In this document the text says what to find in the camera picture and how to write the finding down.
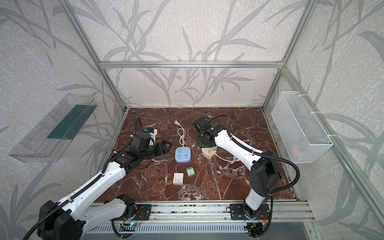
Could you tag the white wire mesh basket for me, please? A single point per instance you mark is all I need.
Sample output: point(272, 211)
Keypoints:
point(302, 134)

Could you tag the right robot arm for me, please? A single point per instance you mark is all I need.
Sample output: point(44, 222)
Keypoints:
point(264, 167)

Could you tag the blue square power strip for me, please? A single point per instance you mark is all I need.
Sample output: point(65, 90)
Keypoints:
point(183, 155)

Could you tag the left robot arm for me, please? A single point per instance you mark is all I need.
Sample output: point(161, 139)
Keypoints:
point(69, 218)

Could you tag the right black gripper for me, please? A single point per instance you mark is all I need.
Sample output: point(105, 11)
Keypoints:
point(203, 141)

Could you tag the pink round power strip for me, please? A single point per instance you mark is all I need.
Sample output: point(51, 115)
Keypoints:
point(208, 152)

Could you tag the white plug adapter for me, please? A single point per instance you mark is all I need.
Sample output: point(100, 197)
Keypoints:
point(178, 179)

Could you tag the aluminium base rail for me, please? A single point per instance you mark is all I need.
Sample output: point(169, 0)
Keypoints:
point(196, 212)

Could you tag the light green plug adapter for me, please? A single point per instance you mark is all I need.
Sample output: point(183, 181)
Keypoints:
point(190, 171)

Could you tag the clear plastic wall bin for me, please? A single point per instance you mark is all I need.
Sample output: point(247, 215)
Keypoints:
point(50, 138)

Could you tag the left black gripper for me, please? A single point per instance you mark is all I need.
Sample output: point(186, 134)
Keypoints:
point(157, 147)

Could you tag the aluminium frame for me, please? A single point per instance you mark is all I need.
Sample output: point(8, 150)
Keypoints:
point(371, 196)

